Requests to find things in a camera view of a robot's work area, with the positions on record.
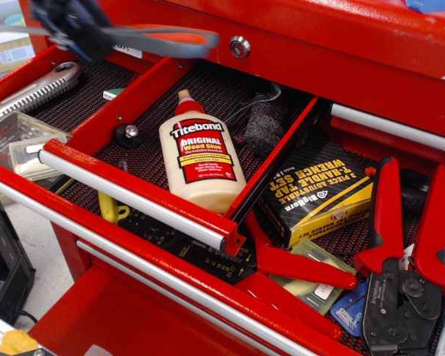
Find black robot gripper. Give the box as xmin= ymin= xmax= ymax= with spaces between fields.
xmin=30 ymin=0 xmax=113 ymax=63

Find red grey handled scissors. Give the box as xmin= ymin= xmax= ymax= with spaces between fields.
xmin=0 ymin=24 xmax=220 ymax=63

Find red open upper drawer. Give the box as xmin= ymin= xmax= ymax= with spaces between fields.
xmin=0 ymin=53 xmax=318 ymax=254

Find red open drawer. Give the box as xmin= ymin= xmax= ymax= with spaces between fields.
xmin=0 ymin=53 xmax=318 ymax=254
xmin=0 ymin=125 xmax=445 ymax=356

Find red open lower drawer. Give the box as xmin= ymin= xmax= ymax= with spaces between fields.
xmin=0 ymin=125 xmax=445 ymax=356

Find silver ribbed utility knife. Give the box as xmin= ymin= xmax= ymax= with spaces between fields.
xmin=0 ymin=62 xmax=82 ymax=120

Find white Markers label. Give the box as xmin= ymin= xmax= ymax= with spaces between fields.
xmin=113 ymin=44 xmax=142 ymax=59

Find black knob with silver screw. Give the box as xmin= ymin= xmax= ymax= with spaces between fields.
xmin=115 ymin=124 xmax=141 ymax=148

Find clear plastic bit case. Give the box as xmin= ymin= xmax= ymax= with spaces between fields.
xmin=0 ymin=111 xmax=71 ymax=171

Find small clear blade box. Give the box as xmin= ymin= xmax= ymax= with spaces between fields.
xmin=8 ymin=135 xmax=61 ymax=181

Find silver round cabinet lock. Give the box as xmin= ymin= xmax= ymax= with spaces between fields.
xmin=229 ymin=36 xmax=251 ymax=59

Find Titebond wood glue bottle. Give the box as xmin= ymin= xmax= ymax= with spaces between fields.
xmin=159 ymin=90 xmax=246 ymax=214

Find black steel wool pad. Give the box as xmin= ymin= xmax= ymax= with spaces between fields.
xmin=244 ymin=102 xmax=287 ymax=154

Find black electronics box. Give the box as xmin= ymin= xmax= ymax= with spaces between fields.
xmin=0 ymin=201 xmax=36 ymax=324

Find red tool chest cabinet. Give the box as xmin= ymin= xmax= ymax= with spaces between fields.
xmin=18 ymin=0 xmax=445 ymax=356

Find black yellow tap wrench box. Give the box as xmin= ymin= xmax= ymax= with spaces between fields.
xmin=258 ymin=127 xmax=372 ymax=248

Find clear greenish plastic case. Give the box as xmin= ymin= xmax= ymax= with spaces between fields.
xmin=269 ymin=240 xmax=356 ymax=315

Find blue drill bit packet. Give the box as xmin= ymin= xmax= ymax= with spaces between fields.
xmin=330 ymin=282 xmax=367 ymax=337

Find yellow handled tool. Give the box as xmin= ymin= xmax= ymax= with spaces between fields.
xmin=98 ymin=191 xmax=131 ymax=224

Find red handled wire stripper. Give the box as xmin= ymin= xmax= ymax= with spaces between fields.
xmin=117 ymin=205 xmax=357 ymax=289

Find red handled crimping pliers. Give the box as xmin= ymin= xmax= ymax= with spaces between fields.
xmin=353 ymin=156 xmax=445 ymax=356

